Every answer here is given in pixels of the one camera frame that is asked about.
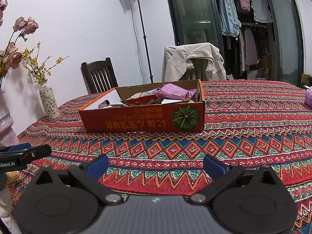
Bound white snack packet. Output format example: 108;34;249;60
97;100;128;108

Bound lavender hanging garment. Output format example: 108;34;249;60
243;28;258;66

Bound pink roses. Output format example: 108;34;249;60
0;0;40;79

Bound pink glass vase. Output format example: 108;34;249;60
0;89;20;150

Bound dark snack packet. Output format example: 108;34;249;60
144;95;167;103

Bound yellow flower branches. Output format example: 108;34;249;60
22;41;70;83

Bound wooden chair with jacket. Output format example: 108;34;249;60
186;57;210;81

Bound studio light on stand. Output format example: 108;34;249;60
124;0;154;83

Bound person's left forearm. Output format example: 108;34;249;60
0;187;13;226

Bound floral ceramic vase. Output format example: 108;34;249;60
39;80;61;121

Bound beige jacket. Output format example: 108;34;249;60
164;42;227;82

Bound large red snack bag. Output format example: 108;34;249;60
125;90;159;103

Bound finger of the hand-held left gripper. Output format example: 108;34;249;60
0;143;32;154
15;144;52;169

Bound brown cardboard box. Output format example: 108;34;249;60
301;73;312;88

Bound light blue hanging shirt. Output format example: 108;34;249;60
218;0;242;37

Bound white hanging blouse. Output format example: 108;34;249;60
250;0;273;23

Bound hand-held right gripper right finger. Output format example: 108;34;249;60
187;154;281;204

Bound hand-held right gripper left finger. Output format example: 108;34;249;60
31;154;123;204

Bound pink hanging garment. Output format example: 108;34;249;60
238;0;251;14

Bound dark wooden chair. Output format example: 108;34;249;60
81;57;119;95

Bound pink snack packet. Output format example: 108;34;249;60
154;83;197;101

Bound orange cardboard box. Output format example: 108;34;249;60
78;79;205;133

